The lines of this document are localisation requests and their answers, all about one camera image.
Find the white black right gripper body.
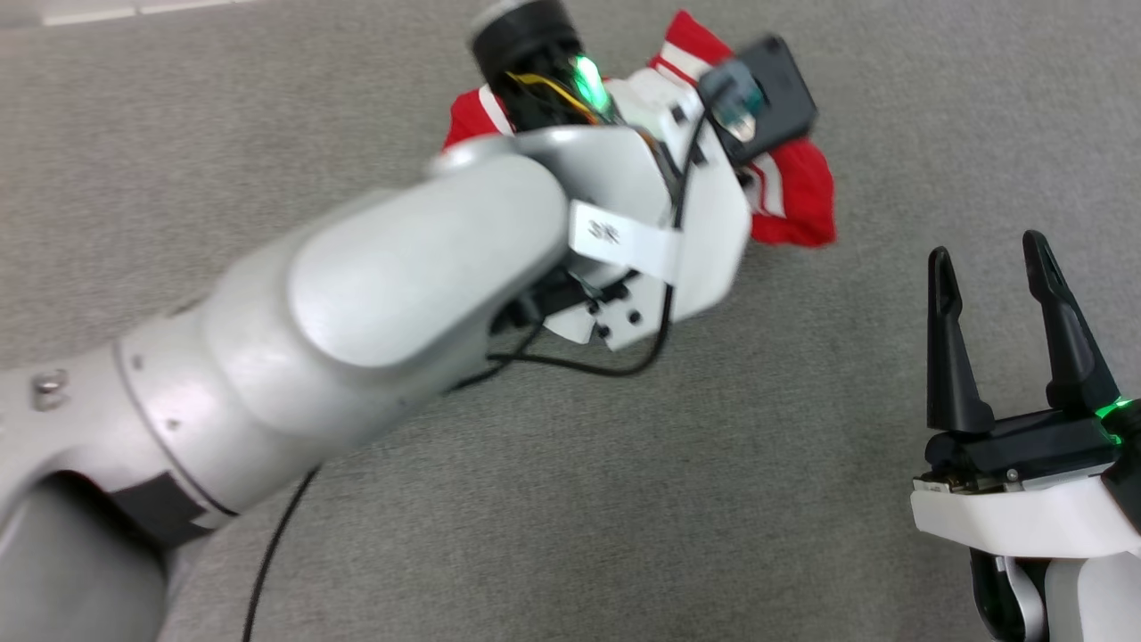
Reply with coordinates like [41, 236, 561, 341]
[910, 399, 1141, 560]

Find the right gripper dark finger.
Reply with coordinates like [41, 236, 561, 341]
[926, 246, 997, 436]
[1022, 229, 1122, 416]

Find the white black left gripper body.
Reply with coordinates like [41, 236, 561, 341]
[467, 0, 755, 353]

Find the red and white garment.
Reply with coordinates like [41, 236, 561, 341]
[443, 9, 839, 250]

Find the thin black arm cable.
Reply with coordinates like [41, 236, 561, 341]
[241, 107, 711, 642]

